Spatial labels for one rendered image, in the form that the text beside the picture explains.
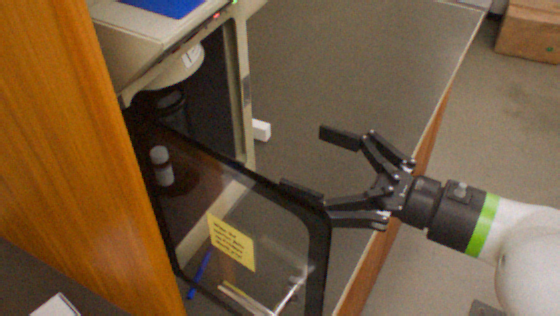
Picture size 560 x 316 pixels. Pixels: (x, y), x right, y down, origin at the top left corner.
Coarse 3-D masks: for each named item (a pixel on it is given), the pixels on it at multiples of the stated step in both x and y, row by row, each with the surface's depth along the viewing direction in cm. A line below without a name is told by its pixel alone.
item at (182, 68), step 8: (192, 48) 75; (200, 48) 77; (184, 56) 73; (192, 56) 74; (200, 56) 77; (176, 64) 72; (184, 64) 73; (192, 64) 74; (200, 64) 76; (168, 72) 72; (176, 72) 72; (184, 72) 73; (192, 72) 74; (152, 80) 71; (160, 80) 72; (168, 80) 72; (176, 80) 73; (144, 88) 71; (152, 88) 72
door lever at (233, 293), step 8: (224, 280) 61; (224, 288) 60; (232, 288) 60; (232, 296) 60; (240, 296) 60; (248, 296) 60; (288, 296) 60; (296, 296) 60; (240, 304) 59; (248, 304) 59; (256, 304) 59; (280, 304) 59; (248, 312) 59; (256, 312) 58; (264, 312) 58; (272, 312) 58; (280, 312) 59
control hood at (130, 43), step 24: (216, 0) 52; (96, 24) 49; (120, 24) 48; (144, 24) 48; (168, 24) 48; (192, 24) 49; (120, 48) 50; (144, 48) 48; (168, 48) 49; (120, 72) 52; (144, 72) 56
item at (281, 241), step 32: (160, 128) 55; (160, 160) 60; (192, 160) 55; (224, 160) 51; (160, 192) 66; (192, 192) 60; (224, 192) 55; (256, 192) 50; (192, 224) 66; (256, 224) 55; (288, 224) 50; (320, 224) 47; (192, 256) 74; (224, 256) 66; (256, 256) 60; (288, 256) 55; (320, 256) 50; (256, 288) 66; (288, 288) 60; (320, 288) 55
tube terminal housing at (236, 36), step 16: (96, 0) 51; (240, 0) 77; (224, 16) 75; (240, 16) 79; (208, 32) 72; (224, 32) 81; (240, 32) 81; (240, 48) 83; (160, 64) 65; (240, 64) 85; (144, 80) 63; (240, 80) 87; (128, 96) 61; (240, 96) 94; (240, 112) 97; (240, 128) 100; (240, 144) 103; (240, 160) 103
